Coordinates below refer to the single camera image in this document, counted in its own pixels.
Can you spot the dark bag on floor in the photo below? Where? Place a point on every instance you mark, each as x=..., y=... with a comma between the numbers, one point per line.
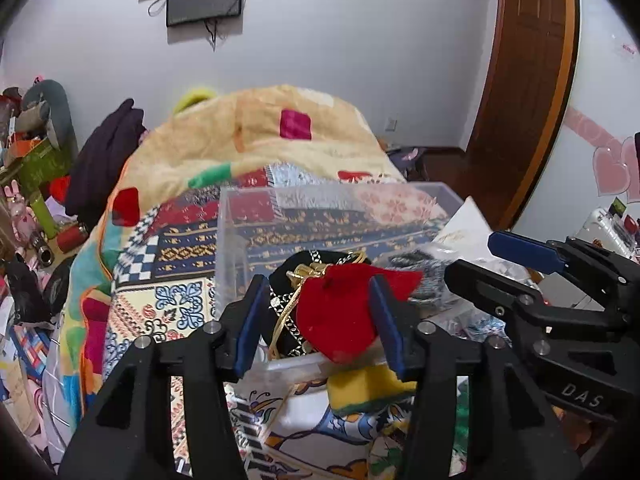
x=405, y=160

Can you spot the green cardboard box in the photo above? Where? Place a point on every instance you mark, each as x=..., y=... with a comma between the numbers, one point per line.
x=37, y=165

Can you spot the dark purple garment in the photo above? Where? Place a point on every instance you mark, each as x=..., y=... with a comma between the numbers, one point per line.
x=100, y=160

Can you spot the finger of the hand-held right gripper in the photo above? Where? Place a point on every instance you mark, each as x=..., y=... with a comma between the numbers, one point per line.
x=525, y=251
x=480, y=285

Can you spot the red cloth pouch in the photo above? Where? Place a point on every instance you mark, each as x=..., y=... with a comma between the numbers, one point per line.
x=340, y=312

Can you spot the grey plush toy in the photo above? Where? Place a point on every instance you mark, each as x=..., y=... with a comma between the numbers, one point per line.
x=57, y=110

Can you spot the brown wooden door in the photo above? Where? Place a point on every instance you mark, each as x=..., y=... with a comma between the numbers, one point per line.
x=525, y=85

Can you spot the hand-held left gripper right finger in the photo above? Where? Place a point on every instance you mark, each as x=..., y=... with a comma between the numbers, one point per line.
x=389, y=327

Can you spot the clear plastic storage box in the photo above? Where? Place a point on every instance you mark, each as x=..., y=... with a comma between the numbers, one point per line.
x=235, y=240

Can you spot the beige fleece blanket colourful squares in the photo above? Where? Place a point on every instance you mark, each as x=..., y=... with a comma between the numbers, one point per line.
x=210, y=135

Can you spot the yellow cloth with green edge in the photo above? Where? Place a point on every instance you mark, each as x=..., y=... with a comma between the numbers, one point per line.
x=365, y=385

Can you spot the black plastic bag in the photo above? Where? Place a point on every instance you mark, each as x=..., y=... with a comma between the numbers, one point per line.
x=27, y=295

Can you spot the black pouch with gold trim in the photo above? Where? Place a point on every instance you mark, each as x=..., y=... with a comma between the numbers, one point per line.
x=287, y=332

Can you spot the yellow-green plush item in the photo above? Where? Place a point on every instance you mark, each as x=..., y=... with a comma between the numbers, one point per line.
x=192, y=100

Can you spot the grey knitted cloth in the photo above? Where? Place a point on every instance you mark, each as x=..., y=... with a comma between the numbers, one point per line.
x=425, y=277

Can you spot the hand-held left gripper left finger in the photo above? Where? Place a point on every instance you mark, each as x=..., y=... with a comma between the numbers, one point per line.
x=248, y=327

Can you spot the pink heart wall decoration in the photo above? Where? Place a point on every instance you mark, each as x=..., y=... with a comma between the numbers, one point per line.
x=610, y=160

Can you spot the pink bunny toy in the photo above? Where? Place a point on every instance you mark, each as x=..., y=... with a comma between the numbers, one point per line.
x=20, y=210

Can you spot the white plastic bag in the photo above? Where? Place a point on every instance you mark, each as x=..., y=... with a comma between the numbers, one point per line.
x=467, y=225

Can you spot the white wall socket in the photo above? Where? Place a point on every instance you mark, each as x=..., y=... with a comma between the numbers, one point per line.
x=391, y=124

